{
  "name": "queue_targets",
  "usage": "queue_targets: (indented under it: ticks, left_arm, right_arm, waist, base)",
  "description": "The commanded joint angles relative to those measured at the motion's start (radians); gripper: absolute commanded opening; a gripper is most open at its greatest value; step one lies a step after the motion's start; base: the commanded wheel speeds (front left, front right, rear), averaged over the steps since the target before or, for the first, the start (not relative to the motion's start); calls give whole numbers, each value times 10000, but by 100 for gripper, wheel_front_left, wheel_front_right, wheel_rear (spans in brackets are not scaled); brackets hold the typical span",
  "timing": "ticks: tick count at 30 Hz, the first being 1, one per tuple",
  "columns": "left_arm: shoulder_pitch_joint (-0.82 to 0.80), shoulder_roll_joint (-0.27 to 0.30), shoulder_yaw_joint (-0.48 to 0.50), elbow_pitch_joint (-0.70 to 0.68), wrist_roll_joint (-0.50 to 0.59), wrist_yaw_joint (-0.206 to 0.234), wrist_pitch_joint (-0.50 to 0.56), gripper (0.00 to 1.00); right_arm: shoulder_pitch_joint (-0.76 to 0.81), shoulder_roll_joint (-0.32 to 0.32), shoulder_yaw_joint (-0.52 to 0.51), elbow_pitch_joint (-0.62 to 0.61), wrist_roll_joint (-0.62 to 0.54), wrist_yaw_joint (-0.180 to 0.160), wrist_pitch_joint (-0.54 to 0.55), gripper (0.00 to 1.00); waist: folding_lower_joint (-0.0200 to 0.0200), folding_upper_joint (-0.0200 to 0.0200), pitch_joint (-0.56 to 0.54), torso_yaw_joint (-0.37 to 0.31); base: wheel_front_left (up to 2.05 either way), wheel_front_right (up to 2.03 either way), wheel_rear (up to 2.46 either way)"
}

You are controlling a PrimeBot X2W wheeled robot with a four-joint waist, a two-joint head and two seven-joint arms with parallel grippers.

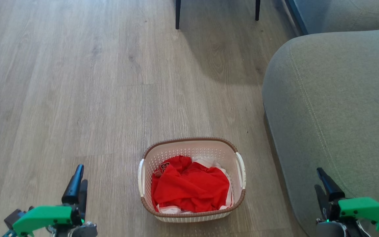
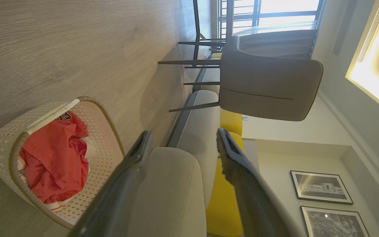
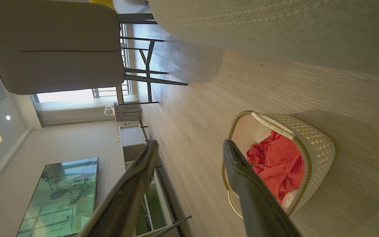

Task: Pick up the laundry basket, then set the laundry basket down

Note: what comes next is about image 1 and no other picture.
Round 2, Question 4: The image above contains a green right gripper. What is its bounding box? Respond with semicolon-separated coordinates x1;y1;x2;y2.
314;168;379;237

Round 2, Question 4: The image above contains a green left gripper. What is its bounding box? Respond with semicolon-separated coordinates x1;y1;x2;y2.
2;164;98;237

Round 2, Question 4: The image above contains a white laundry basket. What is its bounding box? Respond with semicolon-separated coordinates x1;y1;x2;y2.
138;137;246;223

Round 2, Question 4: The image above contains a red garment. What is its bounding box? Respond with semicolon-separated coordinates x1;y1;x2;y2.
151;155;230;213

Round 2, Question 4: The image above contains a white garment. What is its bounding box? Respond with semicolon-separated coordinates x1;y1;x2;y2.
156;157;235;214

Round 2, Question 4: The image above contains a grey upholstered seat, dark base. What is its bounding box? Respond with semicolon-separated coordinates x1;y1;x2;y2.
284;0;379;35

